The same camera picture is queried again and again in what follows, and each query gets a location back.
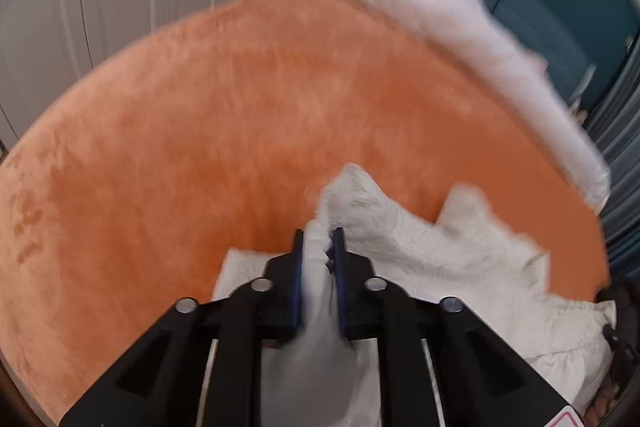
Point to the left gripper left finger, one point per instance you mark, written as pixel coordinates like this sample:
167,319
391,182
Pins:
200,363

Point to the white padded jacket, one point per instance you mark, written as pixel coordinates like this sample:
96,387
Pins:
503,276

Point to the orange bed blanket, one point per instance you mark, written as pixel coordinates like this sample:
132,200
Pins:
220,131

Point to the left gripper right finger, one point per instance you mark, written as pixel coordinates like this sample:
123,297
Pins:
439,364

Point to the grey-blue curtain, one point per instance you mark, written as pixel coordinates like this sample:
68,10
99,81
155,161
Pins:
614,127

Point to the white folded duvet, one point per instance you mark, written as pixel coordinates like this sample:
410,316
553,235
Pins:
467,30

